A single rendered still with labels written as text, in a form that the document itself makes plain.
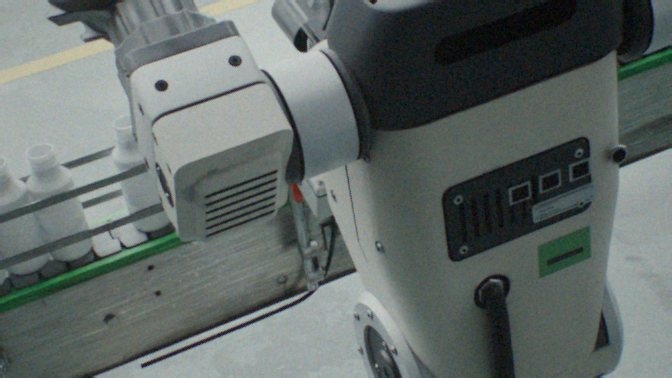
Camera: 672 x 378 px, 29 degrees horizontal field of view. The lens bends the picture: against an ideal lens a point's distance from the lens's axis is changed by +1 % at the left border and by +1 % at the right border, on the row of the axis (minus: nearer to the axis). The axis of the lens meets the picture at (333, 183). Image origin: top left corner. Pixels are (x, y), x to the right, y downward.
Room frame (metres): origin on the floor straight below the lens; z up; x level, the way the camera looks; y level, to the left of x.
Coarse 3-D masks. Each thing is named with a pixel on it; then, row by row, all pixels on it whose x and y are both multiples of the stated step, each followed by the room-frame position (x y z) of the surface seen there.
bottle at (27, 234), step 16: (0, 160) 1.44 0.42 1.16; (0, 176) 1.41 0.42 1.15; (0, 192) 1.41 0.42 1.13; (16, 192) 1.41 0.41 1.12; (0, 208) 1.40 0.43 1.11; (0, 224) 1.40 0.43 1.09; (16, 224) 1.40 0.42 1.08; (32, 224) 1.41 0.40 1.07; (0, 240) 1.40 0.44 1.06; (16, 240) 1.40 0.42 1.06; (32, 240) 1.41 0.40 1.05; (48, 256) 1.42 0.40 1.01; (16, 272) 1.40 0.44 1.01; (32, 272) 1.40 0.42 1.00
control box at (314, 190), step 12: (312, 180) 1.36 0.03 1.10; (312, 192) 1.36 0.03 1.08; (324, 192) 1.35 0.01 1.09; (312, 204) 1.37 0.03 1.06; (324, 204) 1.35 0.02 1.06; (324, 216) 1.36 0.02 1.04; (324, 228) 1.49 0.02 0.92; (336, 228) 1.50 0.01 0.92; (336, 240) 1.50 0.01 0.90; (336, 252) 1.49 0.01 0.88; (324, 276) 1.45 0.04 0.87; (300, 300) 1.46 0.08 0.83; (276, 312) 1.45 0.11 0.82; (240, 324) 1.44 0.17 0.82; (216, 336) 1.42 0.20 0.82; (180, 348) 1.41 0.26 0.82; (156, 360) 1.40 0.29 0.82
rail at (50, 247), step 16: (80, 160) 1.49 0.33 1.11; (112, 176) 1.43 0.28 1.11; (128, 176) 1.44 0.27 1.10; (64, 192) 1.41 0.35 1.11; (80, 192) 1.42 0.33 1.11; (112, 192) 1.50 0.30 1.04; (16, 208) 1.39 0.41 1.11; (32, 208) 1.40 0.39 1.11; (144, 208) 1.44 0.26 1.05; (160, 208) 1.45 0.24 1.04; (112, 224) 1.42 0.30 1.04; (64, 240) 1.40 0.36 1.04; (80, 240) 1.41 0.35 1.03; (16, 256) 1.38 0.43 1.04; (32, 256) 1.39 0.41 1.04
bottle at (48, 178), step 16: (48, 144) 1.45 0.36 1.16; (32, 160) 1.42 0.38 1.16; (48, 160) 1.42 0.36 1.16; (32, 176) 1.43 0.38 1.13; (48, 176) 1.42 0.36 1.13; (64, 176) 1.43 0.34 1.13; (32, 192) 1.42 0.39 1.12; (48, 192) 1.41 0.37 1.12; (48, 208) 1.41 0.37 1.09; (64, 208) 1.41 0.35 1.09; (80, 208) 1.43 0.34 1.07; (48, 224) 1.41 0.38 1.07; (64, 224) 1.41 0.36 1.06; (80, 224) 1.42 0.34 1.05; (48, 240) 1.42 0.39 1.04; (64, 256) 1.41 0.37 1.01; (80, 256) 1.41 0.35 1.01
